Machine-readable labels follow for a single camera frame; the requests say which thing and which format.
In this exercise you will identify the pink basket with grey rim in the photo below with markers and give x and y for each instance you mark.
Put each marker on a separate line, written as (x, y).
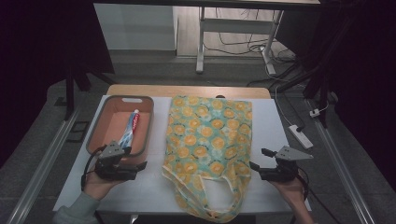
(107, 127)

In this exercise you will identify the white plug adapter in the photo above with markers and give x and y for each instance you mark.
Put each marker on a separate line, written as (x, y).
(315, 112)

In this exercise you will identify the white desk frame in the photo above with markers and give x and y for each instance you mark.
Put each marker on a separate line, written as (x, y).
(236, 26)

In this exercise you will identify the aluminium rail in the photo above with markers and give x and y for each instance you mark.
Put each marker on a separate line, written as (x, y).
(339, 161)
(43, 165)

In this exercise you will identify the person's left hand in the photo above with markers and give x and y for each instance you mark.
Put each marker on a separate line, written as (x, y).
(96, 185)

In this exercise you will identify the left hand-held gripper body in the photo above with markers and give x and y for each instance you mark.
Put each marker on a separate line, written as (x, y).
(109, 168)

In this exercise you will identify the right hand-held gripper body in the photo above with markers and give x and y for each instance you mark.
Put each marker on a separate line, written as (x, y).
(281, 171)

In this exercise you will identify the toothpaste tube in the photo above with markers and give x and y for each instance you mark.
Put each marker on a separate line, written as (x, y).
(132, 124)

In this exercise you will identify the white power strip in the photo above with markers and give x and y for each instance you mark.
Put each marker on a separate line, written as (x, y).
(300, 137)

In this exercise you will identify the person's right hand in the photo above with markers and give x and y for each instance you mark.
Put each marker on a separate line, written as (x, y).
(291, 191)

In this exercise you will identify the black tripod stand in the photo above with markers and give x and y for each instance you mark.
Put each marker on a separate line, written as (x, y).
(70, 93)
(320, 77)

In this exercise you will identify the orange print tote bag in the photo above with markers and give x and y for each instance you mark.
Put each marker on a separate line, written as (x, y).
(205, 137)

